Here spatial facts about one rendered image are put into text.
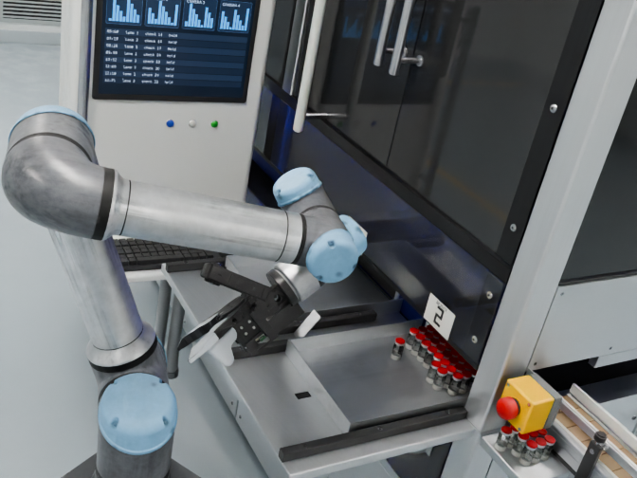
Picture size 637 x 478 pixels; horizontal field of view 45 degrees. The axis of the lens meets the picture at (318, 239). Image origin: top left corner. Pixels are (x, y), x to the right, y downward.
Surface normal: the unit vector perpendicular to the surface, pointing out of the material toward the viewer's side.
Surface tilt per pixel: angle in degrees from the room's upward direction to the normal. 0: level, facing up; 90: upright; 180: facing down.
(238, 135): 90
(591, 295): 90
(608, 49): 90
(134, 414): 8
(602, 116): 90
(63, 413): 0
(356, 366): 0
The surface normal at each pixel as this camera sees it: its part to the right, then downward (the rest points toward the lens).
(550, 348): 0.46, 0.48
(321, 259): 0.25, 0.49
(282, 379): 0.18, -0.87
